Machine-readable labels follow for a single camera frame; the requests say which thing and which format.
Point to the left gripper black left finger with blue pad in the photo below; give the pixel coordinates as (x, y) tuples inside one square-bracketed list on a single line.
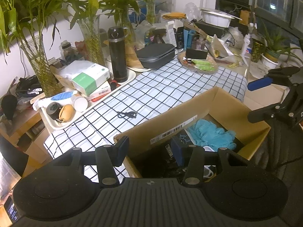
[(109, 156)]

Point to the checkered white tablecloth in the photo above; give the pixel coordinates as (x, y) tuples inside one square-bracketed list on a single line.
[(148, 95)]

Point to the pink white flat box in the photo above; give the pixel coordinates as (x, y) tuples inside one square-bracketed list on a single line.
[(100, 91)]

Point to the white plastic tray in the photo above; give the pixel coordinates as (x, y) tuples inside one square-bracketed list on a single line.
[(52, 125)]

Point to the wicker tray with snacks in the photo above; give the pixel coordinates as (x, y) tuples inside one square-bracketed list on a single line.
[(201, 66)]

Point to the glass vase bamboo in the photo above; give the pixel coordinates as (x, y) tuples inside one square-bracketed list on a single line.
[(86, 16), (24, 21)]

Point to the dark grey zip case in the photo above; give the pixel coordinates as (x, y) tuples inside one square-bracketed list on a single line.
[(154, 56)]

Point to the small potted aloe plant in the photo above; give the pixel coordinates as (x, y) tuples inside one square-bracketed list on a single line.
[(278, 44)]

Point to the white paper bowl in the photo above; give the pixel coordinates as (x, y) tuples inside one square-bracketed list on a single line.
[(217, 18)]

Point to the tan round coin pouch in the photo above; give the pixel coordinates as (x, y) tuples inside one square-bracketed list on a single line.
[(66, 113)]

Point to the middle glass vase bamboo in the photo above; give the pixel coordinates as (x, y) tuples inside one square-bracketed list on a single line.
[(86, 16)]

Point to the white cylindrical jar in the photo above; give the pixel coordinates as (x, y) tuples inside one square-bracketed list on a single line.
[(80, 103)]

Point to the left glass vase bamboo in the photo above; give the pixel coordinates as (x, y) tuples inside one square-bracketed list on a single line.
[(24, 21)]

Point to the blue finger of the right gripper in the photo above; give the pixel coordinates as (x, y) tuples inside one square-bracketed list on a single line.
[(278, 76)]

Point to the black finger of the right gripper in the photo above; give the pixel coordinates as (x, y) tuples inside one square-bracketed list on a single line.
[(273, 111)]

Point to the brown cardboard box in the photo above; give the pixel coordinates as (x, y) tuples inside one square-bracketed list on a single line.
[(215, 105)]

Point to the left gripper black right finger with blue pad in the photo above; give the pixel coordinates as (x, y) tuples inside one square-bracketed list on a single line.
[(191, 157)]

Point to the black thermos bottle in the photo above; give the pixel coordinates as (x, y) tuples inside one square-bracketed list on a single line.
[(116, 40)]

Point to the green white tissue box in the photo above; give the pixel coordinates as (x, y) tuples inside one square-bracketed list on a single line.
[(90, 79)]

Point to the blue white tube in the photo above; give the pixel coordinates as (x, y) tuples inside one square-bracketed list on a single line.
[(63, 99)]

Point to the teal mesh bath sponge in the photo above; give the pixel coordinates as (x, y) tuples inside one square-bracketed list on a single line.
[(206, 133)]

